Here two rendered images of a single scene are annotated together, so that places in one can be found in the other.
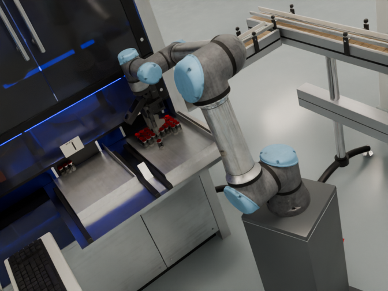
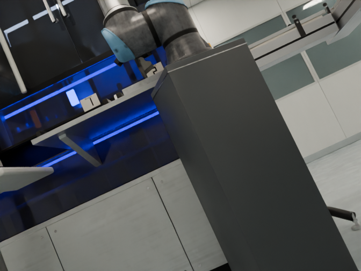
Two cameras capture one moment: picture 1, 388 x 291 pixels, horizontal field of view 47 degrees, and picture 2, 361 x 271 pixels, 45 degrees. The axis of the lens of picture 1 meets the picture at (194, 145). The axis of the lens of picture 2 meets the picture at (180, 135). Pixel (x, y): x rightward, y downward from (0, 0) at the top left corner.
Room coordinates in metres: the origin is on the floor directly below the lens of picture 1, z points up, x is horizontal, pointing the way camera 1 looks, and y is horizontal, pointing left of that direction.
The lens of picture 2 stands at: (-0.10, -0.68, 0.49)
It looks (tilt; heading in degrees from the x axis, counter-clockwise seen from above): 6 degrees up; 25
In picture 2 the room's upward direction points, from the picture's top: 25 degrees counter-clockwise
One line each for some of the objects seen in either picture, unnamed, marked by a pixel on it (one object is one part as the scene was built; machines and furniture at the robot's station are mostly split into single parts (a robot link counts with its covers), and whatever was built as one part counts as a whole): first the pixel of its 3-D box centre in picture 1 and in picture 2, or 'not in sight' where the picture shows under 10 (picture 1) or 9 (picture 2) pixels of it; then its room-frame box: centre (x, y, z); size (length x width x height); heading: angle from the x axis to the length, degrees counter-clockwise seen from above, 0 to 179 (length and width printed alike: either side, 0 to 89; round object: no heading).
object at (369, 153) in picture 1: (342, 165); not in sight; (1.91, -0.79, 0.07); 0.50 x 0.08 x 0.14; 112
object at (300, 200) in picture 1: (286, 190); (187, 52); (1.10, -0.25, 0.84); 0.15 x 0.15 x 0.10
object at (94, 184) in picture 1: (92, 178); not in sight; (1.48, 0.43, 0.90); 0.34 x 0.26 x 0.04; 22
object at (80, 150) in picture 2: not in sight; (82, 151); (1.38, 0.48, 0.79); 0.34 x 0.03 x 0.13; 22
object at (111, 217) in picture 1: (137, 168); (128, 111); (1.48, 0.25, 0.87); 0.70 x 0.48 x 0.02; 112
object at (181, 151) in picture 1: (171, 143); (160, 87); (1.52, 0.08, 0.90); 0.34 x 0.26 x 0.04; 22
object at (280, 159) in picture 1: (279, 166); (168, 19); (1.10, -0.24, 0.96); 0.13 x 0.12 x 0.14; 116
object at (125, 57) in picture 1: (131, 65); not in sight; (1.54, 0.11, 1.27); 0.09 x 0.08 x 0.11; 26
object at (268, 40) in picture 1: (221, 59); (265, 49); (2.05, -0.28, 0.92); 0.69 x 0.15 x 0.16; 112
